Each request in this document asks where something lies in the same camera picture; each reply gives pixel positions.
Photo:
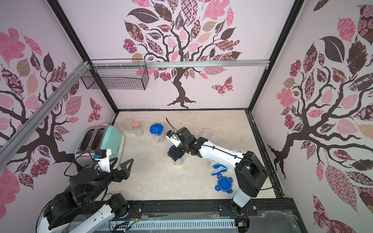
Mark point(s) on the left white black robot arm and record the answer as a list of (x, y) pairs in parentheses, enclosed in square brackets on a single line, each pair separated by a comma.
[(80, 196)]

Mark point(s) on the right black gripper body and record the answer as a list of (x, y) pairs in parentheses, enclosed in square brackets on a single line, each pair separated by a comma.
[(174, 152)]

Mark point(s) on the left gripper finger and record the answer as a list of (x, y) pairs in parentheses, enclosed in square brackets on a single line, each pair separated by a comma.
[(113, 163), (126, 166)]

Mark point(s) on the white slotted cable duct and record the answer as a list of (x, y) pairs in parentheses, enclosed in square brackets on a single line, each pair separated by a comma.
[(163, 225)]

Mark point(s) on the left aluminium rail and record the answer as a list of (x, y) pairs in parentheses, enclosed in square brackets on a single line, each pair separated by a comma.
[(20, 137)]

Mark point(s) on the black wire basket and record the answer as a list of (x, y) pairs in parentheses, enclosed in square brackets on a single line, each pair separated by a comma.
[(121, 74)]

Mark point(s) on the back aluminium rail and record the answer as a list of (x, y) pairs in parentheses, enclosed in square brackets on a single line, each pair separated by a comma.
[(180, 64)]

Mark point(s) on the aluminium rail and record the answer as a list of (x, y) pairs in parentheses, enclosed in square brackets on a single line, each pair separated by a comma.
[(180, 64), (20, 137)]

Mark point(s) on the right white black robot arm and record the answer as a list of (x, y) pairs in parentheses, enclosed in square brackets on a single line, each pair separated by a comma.
[(250, 173)]

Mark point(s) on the detached blue container lid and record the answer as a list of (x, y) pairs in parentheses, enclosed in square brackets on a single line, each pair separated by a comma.
[(224, 184)]

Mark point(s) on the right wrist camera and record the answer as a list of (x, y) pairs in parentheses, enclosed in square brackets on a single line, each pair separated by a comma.
[(172, 137)]

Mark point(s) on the black base frame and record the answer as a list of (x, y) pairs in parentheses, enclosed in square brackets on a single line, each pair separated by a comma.
[(258, 216)]

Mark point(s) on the blue toothbrush case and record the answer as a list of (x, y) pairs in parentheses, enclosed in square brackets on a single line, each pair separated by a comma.
[(219, 169)]

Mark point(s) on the mint chrome toaster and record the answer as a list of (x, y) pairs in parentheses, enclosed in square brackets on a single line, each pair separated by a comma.
[(102, 137)]

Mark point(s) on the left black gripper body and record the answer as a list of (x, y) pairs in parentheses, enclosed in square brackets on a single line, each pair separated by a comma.
[(113, 175)]

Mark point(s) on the clear glass tumbler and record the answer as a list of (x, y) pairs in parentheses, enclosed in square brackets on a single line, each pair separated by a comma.
[(127, 125)]

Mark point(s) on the small bottle cork lid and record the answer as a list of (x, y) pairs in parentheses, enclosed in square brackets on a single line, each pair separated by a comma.
[(138, 130)]

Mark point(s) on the blue lid container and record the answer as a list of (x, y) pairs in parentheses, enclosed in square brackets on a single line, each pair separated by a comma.
[(157, 131), (180, 161)]

